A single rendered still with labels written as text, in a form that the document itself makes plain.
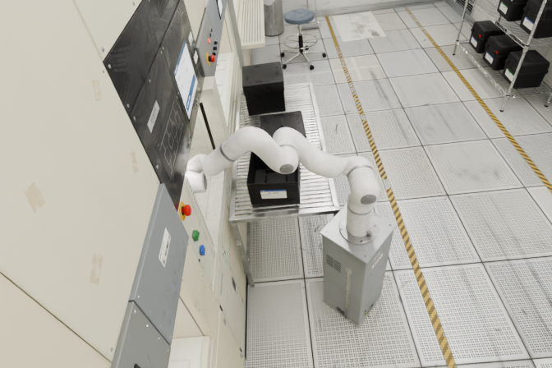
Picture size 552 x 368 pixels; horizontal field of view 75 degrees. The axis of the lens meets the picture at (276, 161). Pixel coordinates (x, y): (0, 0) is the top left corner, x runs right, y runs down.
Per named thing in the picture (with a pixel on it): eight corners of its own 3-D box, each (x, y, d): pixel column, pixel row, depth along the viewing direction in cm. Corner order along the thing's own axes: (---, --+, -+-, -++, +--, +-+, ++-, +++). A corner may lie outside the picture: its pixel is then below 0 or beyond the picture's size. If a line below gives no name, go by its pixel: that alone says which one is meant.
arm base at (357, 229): (384, 226, 182) (388, 202, 170) (364, 251, 173) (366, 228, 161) (352, 208, 193) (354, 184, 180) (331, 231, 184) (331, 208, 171)
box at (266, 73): (287, 111, 262) (283, 81, 245) (247, 116, 263) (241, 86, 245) (283, 90, 283) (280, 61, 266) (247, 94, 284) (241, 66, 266)
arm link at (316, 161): (366, 200, 160) (359, 173, 172) (384, 183, 153) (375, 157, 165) (267, 163, 142) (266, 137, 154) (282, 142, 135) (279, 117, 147)
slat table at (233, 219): (338, 280, 245) (339, 209, 193) (250, 287, 247) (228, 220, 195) (315, 152, 339) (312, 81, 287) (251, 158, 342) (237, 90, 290)
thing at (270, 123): (308, 149, 230) (307, 133, 221) (262, 154, 231) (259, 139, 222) (302, 121, 252) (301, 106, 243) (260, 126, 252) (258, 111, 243)
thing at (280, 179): (250, 205, 201) (246, 184, 190) (255, 170, 221) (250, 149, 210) (300, 204, 198) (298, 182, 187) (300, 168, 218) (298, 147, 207)
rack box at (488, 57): (479, 57, 394) (485, 34, 376) (505, 55, 393) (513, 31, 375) (492, 71, 372) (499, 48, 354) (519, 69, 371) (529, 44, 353)
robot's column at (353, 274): (383, 295, 234) (397, 224, 182) (358, 328, 221) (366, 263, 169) (347, 270, 249) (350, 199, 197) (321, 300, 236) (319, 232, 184)
